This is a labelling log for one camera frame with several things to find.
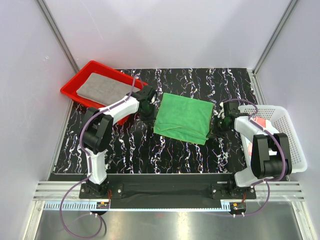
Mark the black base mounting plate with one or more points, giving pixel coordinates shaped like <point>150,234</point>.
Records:
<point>206,192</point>

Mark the grey towel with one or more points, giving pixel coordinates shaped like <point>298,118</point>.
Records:
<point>100,91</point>

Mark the green towel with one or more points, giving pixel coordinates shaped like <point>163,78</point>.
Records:
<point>184,119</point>

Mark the white perforated basket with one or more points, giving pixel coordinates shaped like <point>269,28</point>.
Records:
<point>280,120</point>

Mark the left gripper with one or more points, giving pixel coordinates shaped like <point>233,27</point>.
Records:
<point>151,119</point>

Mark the pink cloth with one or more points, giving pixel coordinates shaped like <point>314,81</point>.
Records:
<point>265,124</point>

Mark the connector board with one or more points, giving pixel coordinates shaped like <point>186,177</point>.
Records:
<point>104,205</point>
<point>238,206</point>

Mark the white cloth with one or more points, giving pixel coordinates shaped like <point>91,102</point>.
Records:
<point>274,130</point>

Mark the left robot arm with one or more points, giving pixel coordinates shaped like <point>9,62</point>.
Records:
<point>96,132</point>

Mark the right connector board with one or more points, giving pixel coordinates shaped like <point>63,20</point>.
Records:
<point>238,206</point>

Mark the red plastic tray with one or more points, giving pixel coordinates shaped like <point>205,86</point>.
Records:
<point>70,88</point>

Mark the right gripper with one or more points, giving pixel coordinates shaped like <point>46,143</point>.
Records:
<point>214,131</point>

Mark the left connector board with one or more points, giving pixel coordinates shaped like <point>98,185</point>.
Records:
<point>104,205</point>

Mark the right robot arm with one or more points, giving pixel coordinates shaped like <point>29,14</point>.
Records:
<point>270,159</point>

